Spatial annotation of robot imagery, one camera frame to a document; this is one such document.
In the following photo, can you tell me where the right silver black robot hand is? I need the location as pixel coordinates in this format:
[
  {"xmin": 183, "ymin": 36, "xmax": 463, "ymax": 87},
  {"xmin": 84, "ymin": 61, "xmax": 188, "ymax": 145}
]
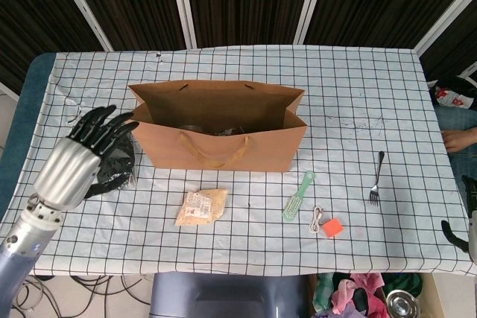
[{"xmin": 441, "ymin": 174, "xmax": 477, "ymax": 254}]

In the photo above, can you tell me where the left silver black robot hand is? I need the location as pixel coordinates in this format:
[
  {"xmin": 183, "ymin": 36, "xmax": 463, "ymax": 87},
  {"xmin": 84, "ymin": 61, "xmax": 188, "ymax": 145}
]
[{"xmin": 32, "ymin": 104, "xmax": 140, "ymax": 212}]

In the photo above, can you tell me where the beige wedge food packet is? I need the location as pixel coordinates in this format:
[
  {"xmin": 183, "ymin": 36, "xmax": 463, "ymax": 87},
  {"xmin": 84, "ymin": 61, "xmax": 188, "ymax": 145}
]
[{"xmin": 174, "ymin": 188, "xmax": 229, "ymax": 228}]

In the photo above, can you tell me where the red white printed bag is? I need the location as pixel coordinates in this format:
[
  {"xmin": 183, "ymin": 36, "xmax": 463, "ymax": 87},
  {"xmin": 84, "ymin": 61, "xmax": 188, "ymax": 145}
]
[{"xmin": 434, "ymin": 86, "xmax": 467, "ymax": 109}]

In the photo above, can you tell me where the brown paper bag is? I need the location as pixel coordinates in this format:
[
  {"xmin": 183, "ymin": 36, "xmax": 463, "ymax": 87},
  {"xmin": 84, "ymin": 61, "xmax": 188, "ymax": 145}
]
[{"xmin": 127, "ymin": 79, "xmax": 309, "ymax": 173}]

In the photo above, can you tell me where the black plastic-wrapped pack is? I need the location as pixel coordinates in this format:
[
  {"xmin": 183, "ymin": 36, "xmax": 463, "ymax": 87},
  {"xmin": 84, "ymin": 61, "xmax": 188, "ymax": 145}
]
[{"xmin": 92, "ymin": 138, "xmax": 139, "ymax": 191}]

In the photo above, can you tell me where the cardboard box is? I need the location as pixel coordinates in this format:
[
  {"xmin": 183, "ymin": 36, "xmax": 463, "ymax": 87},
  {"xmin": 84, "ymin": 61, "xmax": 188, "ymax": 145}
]
[{"xmin": 419, "ymin": 272, "xmax": 452, "ymax": 318}]

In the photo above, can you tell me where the seated person in jeans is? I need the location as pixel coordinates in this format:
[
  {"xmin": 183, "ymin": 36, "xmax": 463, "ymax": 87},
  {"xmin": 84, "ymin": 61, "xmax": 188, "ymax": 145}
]
[{"xmin": 426, "ymin": 75, "xmax": 477, "ymax": 203}]

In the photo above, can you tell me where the metal fork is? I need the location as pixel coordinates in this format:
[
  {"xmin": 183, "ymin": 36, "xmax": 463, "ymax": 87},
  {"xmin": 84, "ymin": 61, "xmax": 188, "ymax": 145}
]
[{"xmin": 368, "ymin": 150, "xmax": 385, "ymax": 206}]

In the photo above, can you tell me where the metal bowl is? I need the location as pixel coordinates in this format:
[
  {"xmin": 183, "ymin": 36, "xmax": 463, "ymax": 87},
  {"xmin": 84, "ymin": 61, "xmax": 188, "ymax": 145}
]
[{"xmin": 385, "ymin": 290, "xmax": 420, "ymax": 318}]

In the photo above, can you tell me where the pile of coloured cloths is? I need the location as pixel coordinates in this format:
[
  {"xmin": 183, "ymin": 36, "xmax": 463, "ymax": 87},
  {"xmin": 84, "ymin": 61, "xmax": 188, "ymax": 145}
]
[{"xmin": 312, "ymin": 272, "xmax": 424, "ymax": 318}]

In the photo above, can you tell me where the orange cube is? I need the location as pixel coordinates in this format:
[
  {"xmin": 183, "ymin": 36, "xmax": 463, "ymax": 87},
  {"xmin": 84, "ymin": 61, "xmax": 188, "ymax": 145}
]
[{"xmin": 320, "ymin": 217, "xmax": 344, "ymax": 239}]

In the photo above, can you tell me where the green plastic brush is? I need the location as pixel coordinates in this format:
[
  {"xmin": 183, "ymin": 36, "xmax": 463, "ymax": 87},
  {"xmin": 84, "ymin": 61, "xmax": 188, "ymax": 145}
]
[{"xmin": 282, "ymin": 170, "xmax": 317, "ymax": 220}]

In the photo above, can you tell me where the white black checkered tablecloth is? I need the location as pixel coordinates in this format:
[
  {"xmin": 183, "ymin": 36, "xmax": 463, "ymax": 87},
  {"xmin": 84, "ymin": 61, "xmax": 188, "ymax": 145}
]
[{"xmin": 0, "ymin": 45, "xmax": 475, "ymax": 277}]

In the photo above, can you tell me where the blue-grey robot torso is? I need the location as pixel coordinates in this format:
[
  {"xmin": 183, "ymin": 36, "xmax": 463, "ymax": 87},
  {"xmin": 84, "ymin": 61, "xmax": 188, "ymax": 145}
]
[{"xmin": 148, "ymin": 271, "xmax": 311, "ymax": 318}]

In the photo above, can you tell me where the tangle of black floor cables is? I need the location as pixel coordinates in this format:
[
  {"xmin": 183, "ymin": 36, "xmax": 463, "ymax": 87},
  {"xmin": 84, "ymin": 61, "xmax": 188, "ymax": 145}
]
[{"xmin": 10, "ymin": 274, "xmax": 154, "ymax": 318}]

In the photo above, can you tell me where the white partition frame post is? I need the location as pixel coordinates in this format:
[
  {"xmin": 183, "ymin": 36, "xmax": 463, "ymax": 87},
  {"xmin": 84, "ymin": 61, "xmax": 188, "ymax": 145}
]
[
  {"xmin": 293, "ymin": 0, "xmax": 331, "ymax": 46},
  {"xmin": 412, "ymin": 0, "xmax": 477, "ymax": 54},
  {"xmin": 167, "ymin": 0, "xmax": 198, "ymax": 50},
  {"xmin": 50, "ymin": 0, "xmax": 115, "ymax": 52}
]

